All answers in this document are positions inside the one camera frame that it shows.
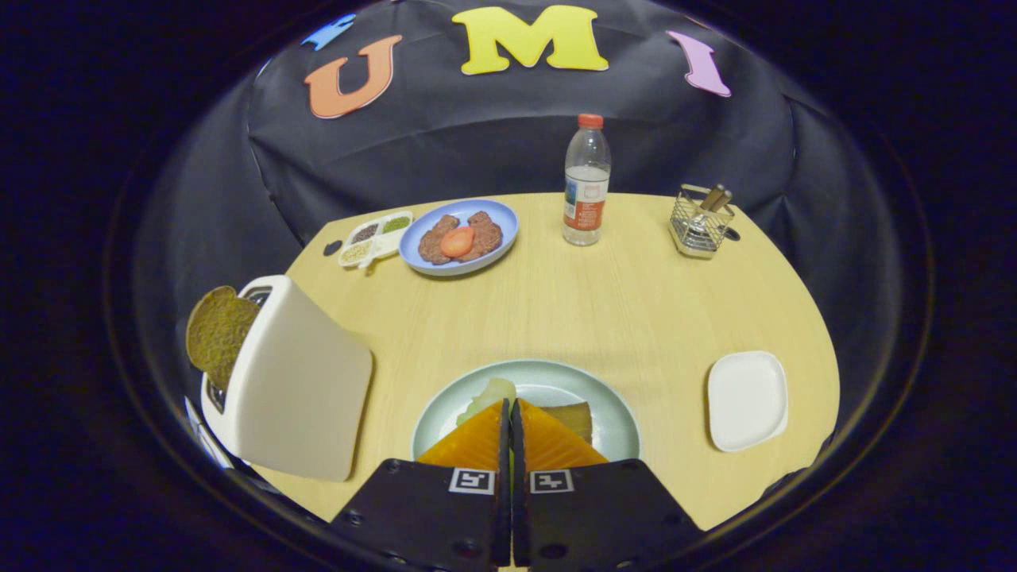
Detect pale green round plate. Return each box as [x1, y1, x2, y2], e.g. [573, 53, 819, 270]
[411, 359, 642, 463]

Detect white toaster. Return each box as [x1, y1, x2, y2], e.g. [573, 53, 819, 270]
[184, 275, 374, 482]

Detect white square plate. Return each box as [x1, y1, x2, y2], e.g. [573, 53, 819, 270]
[707, 350, 790, 454]

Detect white divided spice tray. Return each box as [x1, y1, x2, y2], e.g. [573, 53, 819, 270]
[338, 209, 415, 269]

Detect black backdrop cloth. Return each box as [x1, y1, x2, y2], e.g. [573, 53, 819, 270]
[135, 0, 907, 477]

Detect blue round plate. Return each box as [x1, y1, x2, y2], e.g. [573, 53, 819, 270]
[399, 199, 520, 277]

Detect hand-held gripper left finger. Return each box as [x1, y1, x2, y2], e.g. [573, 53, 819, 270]
[327, 399, 512, 569]

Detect clear plastic water bottle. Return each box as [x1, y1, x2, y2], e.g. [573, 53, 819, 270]
[563, 113, 613, 247]

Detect green lettuce leaf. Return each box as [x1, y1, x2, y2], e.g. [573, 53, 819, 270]
[457, 377, 517, 426]

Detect crusted bread slice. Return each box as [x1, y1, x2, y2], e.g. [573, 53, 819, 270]
[544, 401, 594, 444]

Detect brown toast slice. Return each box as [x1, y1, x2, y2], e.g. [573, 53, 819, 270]
[186, 285, 261, 392]

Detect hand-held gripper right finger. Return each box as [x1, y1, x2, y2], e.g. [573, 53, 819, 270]
[512, 399, 706, 571]

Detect red tomato slice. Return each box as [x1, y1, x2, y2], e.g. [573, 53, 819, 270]
[439, 226, 476, 258]

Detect brown meat patty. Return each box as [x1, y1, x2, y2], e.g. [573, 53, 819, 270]
[465, 211, 504, 261]
[418, 214, 462, 265]

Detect metal wire cutlery basket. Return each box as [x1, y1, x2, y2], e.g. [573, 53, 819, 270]
[669, 184, 736, 260]

